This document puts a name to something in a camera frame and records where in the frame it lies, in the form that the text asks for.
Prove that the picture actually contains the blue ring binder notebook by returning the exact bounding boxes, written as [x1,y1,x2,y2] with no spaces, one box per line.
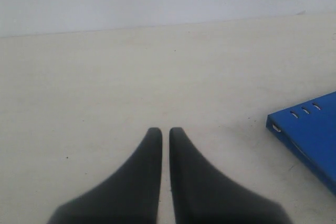
[266,92,335,194]

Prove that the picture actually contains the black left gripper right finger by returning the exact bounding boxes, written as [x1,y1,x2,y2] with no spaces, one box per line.
[169,127,292,223]

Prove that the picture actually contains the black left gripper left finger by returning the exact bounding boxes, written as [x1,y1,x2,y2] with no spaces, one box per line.
[48,127,162,223]

